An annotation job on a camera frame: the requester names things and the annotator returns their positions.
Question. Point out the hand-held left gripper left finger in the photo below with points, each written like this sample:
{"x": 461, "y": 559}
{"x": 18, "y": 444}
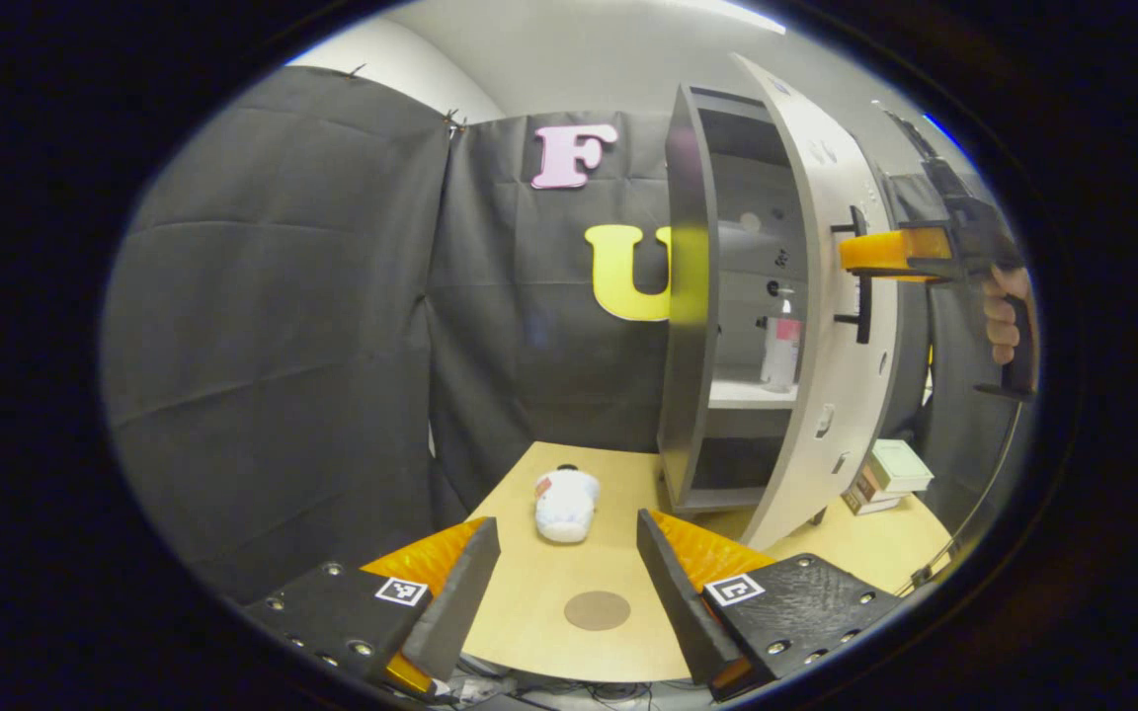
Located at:
{"x": 460, "y": 602}

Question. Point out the beige cabinet door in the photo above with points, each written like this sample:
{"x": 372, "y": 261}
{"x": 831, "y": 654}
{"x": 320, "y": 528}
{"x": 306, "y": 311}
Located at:
{"x": 831, "y": 395}

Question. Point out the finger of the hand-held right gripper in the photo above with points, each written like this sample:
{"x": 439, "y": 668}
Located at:
{"x": 890, "y": 252}

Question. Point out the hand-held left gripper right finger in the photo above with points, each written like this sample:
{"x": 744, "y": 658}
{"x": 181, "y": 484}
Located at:
{"x": 678, "y": 602}

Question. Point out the white plush toy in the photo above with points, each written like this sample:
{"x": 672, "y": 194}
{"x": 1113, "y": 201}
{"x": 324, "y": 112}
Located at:
{"x": 565, "y": 506}

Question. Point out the pale green book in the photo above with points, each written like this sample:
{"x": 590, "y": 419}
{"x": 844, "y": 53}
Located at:
{"x": 900, "y": 464}

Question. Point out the grey cabinet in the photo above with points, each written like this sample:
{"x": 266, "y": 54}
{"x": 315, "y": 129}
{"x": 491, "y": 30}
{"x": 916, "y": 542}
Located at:
{"x": 688, "y": 346}

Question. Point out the black backdrop cloth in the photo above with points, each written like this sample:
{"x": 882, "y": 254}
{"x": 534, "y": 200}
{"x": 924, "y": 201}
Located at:
{"x": 273, "y": 326}

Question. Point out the clear bottle with pink label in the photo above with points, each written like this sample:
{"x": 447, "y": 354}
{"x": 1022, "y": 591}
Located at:
{"x": 779, "y": 351}

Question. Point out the brown book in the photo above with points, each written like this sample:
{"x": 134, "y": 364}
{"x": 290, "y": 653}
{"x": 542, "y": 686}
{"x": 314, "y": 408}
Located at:
{"x": 865, "y": 499}

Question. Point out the round brown coaster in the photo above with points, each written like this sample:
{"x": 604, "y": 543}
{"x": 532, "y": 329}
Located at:
{"x": 597, "y": 610}

